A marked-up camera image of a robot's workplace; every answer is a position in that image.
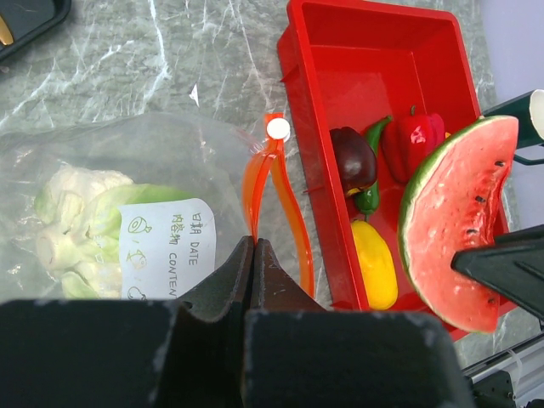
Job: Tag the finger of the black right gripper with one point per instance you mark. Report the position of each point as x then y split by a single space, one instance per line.
512 266

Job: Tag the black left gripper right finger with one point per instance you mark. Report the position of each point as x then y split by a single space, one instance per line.
272 287

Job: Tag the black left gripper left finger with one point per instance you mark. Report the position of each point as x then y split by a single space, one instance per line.
203 363

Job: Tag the toy watermelon slice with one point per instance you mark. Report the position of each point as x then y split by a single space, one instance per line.
451 204

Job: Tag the yellow toy mango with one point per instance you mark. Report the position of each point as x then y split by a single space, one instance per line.
376 266

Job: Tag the clear zip top bag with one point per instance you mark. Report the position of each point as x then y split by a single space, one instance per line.
141 208

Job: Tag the toy cauliflower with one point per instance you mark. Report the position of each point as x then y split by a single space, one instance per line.
79 242

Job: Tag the green toy chili pepper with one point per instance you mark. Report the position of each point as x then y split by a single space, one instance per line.
367 201

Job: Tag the dark purple toy onion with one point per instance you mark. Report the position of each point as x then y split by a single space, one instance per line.
351 154

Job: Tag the dark green mug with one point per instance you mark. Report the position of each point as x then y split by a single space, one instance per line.
528 109

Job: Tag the red toy bell pepper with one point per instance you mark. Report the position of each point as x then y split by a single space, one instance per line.
408 140

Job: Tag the black serving tray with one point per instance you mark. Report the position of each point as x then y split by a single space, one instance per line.
28 20

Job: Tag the gold knife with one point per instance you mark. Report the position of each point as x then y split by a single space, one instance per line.
6 36

